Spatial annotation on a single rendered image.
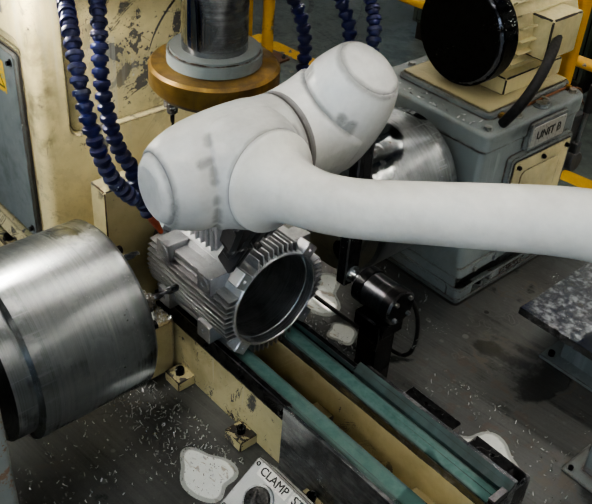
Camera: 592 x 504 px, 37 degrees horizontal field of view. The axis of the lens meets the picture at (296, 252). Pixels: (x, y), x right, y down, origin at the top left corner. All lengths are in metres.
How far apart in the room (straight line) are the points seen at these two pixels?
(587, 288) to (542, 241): 0.85
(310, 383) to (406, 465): 0.20
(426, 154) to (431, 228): 0.71
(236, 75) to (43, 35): 0.28
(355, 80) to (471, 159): 0.66
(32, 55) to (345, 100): 0.55
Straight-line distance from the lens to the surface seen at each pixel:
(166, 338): 1.43
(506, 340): 1.63
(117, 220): 1.32
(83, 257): 1.14
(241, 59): 1.17
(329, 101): 0.89
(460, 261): 1.62
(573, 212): 0.75
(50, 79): 1.31
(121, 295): 1.12
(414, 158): 1.43
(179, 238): 1.31
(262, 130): 0.81
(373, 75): 0.89
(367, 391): 1.31
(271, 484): 0.97
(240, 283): 1.21
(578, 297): 1.58
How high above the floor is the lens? 1.84
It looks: 36 degrees down
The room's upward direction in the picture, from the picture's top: 5 degrees clockwise
